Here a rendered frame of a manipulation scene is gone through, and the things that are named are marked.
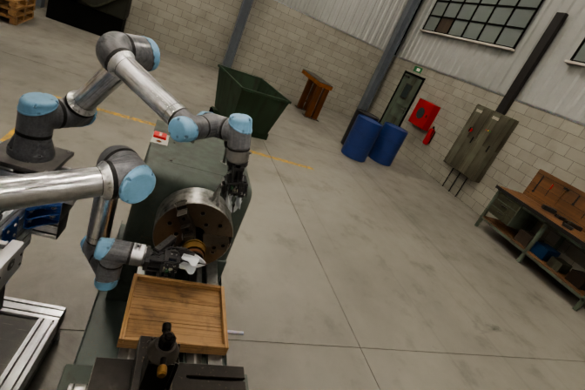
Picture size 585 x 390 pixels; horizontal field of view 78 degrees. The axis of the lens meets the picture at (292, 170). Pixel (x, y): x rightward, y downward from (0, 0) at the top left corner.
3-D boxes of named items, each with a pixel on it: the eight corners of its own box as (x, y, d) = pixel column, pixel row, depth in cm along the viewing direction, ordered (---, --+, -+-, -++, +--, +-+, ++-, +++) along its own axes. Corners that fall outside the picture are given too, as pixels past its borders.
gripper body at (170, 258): (176, 279, 126) (139, 274, 122) (178, 263, 133) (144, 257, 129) (182, 263, 123) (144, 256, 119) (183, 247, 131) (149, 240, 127)
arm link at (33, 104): (6, 124, 130) (10, 89, 126) (43, 121, 143) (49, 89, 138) (28, 138, 127) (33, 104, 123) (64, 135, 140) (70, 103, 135)
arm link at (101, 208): (92, 131, 114) (71, 252, 132) (105, 148, 108) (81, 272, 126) (129, 132, 123) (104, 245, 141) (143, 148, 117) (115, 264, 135)
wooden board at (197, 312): (131, 280, 141) (134, 272, 140) (221, 292, 154) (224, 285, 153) (116, 347, 115) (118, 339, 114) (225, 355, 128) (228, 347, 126)
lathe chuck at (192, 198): (142, 238, 151) (175, 179, 142) (210, 261, 164) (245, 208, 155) (138, 252, 143) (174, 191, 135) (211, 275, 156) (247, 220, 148)
